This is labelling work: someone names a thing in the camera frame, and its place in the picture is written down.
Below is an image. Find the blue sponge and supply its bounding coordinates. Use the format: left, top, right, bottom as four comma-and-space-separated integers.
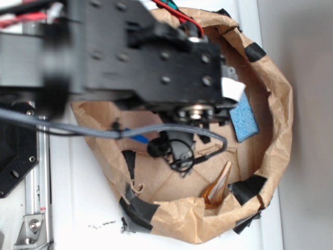
230, 93, 259, 143

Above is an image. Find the black octagonal mount plate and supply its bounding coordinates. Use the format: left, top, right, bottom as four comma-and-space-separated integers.
0, 101, 40, 199

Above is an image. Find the silver corner bracket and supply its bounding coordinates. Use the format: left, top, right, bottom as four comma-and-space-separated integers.
14, 214, 47, 249

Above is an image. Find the aluminium extrusion rail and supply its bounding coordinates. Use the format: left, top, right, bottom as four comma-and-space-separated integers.
24, 126, 54, 249

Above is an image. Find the red wire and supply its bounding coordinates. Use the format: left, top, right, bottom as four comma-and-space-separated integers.
152, 0, 204, 37

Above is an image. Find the crumpled brown paper liner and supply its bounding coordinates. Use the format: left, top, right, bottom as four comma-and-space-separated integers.
85, 8, 293, 244

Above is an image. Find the grey braided cable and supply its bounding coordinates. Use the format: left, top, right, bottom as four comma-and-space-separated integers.
0, 108, 229, 157

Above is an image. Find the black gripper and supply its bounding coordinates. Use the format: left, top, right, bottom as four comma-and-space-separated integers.
147, 65, 246, 176

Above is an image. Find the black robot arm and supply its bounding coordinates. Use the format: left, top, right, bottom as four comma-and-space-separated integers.
1, 1, 245, 174

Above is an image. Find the amber plastic scoop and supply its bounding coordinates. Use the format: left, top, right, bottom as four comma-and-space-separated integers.
201, 161, 232, 209

